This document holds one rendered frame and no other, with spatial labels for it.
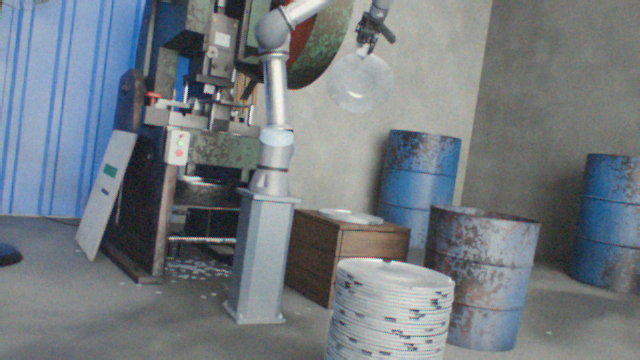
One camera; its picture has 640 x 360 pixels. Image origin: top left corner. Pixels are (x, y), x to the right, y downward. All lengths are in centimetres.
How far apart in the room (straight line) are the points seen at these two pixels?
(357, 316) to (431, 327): 17
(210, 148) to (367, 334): 135
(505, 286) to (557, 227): 299
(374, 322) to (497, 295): 88
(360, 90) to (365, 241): 65
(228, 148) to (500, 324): 132
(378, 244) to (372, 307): 107
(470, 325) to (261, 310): 75
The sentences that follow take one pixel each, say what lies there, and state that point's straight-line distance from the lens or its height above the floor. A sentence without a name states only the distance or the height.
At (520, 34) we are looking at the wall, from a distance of 558.
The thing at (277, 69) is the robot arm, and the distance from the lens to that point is 212.
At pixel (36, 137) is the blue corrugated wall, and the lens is 361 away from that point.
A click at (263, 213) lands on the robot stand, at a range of 192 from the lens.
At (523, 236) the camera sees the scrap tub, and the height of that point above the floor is 43.
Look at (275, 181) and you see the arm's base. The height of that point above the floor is 50.
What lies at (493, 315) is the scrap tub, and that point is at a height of 13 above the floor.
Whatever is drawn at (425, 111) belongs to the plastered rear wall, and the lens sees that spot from 518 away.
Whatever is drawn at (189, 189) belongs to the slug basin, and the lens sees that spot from 253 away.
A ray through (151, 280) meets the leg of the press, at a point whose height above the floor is 2.
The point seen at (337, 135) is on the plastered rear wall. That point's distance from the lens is 452.
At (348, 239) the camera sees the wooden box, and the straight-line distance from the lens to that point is 224.
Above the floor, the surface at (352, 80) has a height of 95.
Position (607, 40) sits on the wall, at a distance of 512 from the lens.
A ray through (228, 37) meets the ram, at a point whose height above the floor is 108.
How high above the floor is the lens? 63
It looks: 3 degrees down
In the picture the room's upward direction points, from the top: 8 degrees clockwise
